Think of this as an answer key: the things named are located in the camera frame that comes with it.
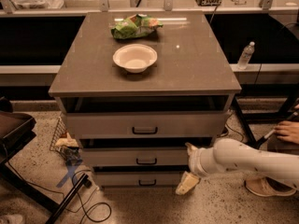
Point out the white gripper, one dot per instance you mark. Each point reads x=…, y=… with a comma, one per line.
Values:
x=194, y=162

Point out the grey drawer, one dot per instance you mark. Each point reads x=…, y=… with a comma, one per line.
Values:
x=137, y=179
x=139, y=156
x=144, y=124

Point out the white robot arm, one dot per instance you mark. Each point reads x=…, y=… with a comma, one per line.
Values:
x=229, y=155

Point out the grey drawer cabinet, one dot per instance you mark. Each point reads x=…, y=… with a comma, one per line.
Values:
x=191, y=74

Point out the person's hand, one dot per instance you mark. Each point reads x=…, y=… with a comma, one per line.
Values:
x=288, y=131

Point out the black stand leg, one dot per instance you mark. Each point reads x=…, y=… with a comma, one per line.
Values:
x=248, y=133

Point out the beige shoe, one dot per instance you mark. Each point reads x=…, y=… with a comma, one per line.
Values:
x=261, y=187

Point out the black tool on floor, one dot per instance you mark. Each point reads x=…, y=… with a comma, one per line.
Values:
x=264, y=138

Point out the white paper bowl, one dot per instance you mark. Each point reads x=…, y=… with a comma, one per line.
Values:
x=135, y=58

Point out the clear plastic water bottle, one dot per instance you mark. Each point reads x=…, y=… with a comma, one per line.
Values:
x=246, y=56

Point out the green chip bag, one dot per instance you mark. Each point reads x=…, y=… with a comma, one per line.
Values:
x=135, y=26

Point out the dark chair at left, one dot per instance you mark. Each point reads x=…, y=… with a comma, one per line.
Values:
x=16, y=131

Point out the wire basket with items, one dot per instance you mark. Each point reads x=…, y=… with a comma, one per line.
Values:
x=63, y=144

